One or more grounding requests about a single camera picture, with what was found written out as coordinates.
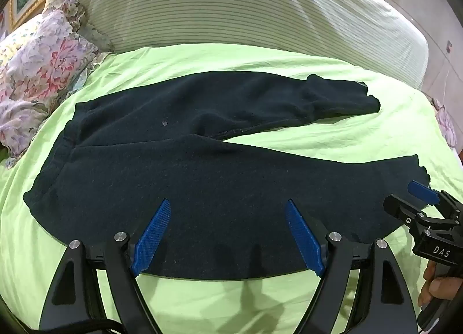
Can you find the floral pillow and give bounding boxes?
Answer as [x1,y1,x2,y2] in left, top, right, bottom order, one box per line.
[0,0,113,170]

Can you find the person's right hand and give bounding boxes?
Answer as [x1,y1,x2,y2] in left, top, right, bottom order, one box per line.
[419,260,463,307]

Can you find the dark navy pants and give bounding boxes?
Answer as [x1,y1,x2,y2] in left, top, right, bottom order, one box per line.
[22,70,431,280]

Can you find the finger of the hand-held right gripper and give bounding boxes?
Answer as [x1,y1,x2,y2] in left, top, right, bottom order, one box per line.
[407,180,463,219]
[383,194,439,229]

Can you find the floral cloth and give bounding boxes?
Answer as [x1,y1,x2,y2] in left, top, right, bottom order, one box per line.
[432,98,458,147]

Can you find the striped padded headboard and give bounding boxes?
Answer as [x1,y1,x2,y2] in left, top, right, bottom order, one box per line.
[63,0,429,92]

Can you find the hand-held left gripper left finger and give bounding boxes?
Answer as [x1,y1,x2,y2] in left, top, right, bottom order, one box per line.
[39,198,172,334]

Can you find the light green bed sheet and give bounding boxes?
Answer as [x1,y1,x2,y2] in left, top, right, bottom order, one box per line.
[0,43,463,334]

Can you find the yellow patterned pillow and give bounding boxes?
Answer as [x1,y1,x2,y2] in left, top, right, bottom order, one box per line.
[0,0,67,67]

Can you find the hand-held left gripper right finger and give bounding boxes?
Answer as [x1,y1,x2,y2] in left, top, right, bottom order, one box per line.
[285,199,416,334]

